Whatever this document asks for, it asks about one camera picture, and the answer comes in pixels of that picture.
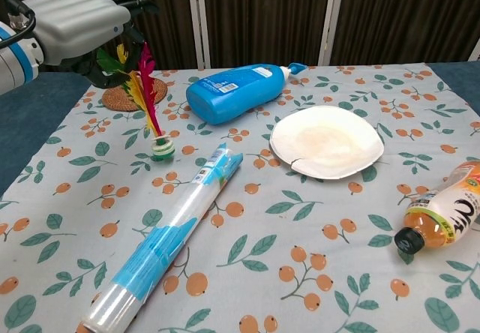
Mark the orange tea drink bottle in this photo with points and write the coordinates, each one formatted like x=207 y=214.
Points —
x=442 y=213

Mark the round woven rattan coaster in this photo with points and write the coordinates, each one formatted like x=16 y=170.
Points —
x=116 y=102

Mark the colourful feather shuttlecock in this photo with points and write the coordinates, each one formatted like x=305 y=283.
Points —
x=148 y=93

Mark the floral patterned tablecloth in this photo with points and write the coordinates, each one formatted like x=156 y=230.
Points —
x=285 y=228

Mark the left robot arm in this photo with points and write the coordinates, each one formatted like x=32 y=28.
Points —
x=15 y=55

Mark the blue detergent bottle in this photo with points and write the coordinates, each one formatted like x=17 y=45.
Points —
x=234 y=91

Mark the white paper plate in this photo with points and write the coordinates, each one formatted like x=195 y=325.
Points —
x=325 y=141

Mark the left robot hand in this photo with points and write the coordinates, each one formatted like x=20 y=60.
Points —
x=75 y=21

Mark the clear plastic wrap roll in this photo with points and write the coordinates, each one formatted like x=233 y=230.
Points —
x=176 y=220

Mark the white folding screen frame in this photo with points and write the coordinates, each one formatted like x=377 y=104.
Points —
x=198 y=18

